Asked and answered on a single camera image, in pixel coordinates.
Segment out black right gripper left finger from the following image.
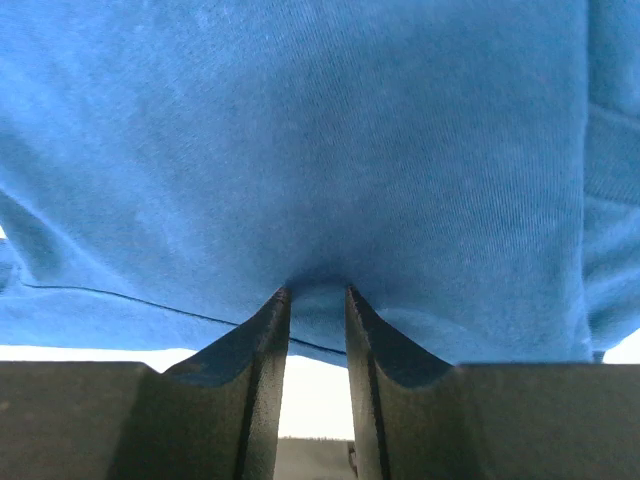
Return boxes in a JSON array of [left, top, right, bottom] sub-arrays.
[[1, 289, 291, 479]]

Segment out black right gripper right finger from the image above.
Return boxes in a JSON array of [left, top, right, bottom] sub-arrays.
[[345, 288, 639, 479]]

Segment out dark blue t shirt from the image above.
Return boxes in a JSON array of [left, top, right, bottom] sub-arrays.
[[1, 1, 639, 365]]

